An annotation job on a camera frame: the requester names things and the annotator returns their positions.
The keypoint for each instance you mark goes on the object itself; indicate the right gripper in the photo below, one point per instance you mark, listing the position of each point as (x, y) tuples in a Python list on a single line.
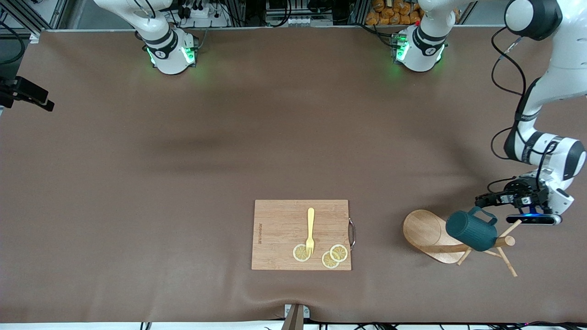
[(24, 91)]

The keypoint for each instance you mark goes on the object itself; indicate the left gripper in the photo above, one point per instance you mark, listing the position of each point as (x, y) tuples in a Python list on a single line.
[(517, 189)]

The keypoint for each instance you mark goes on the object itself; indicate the dark teal cup yellow inside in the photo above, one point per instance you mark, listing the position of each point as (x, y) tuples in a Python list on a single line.
[(472, 233)]

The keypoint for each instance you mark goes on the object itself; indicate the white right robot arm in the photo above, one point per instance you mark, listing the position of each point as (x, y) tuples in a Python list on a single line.
[(169, 59)]

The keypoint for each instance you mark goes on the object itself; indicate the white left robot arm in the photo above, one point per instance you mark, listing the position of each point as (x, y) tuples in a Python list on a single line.
[(573, 68)]

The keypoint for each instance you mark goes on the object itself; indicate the wooden cup rack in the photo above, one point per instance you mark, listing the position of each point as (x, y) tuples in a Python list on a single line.
[(422, 229)]

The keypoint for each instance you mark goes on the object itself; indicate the dark equipment rack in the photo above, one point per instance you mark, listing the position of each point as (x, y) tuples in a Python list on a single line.
[(298, 20)]

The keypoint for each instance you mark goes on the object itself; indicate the lemon slice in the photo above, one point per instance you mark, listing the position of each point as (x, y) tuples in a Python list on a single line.
[(340, 253), (299, 253), (328, 262)]

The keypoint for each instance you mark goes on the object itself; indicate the yellow plastic fork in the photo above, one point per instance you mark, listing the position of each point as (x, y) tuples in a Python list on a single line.
[(311, 224)]

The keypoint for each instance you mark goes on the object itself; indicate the white power strip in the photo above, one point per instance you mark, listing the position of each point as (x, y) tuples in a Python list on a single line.
[(202, 13)]

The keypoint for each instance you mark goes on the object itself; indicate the orange packets pile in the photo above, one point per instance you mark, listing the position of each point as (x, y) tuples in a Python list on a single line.
[(390, 18)]

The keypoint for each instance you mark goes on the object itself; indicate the brown table mat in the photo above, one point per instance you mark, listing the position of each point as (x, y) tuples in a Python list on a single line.
[(293, 114)]

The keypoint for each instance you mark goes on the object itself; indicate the aluminium frame profile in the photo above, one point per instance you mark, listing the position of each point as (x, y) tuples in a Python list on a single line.
[(57, 11)]

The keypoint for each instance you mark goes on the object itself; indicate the aluminium camera post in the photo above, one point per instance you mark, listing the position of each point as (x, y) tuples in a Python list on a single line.
[(296, 318)]

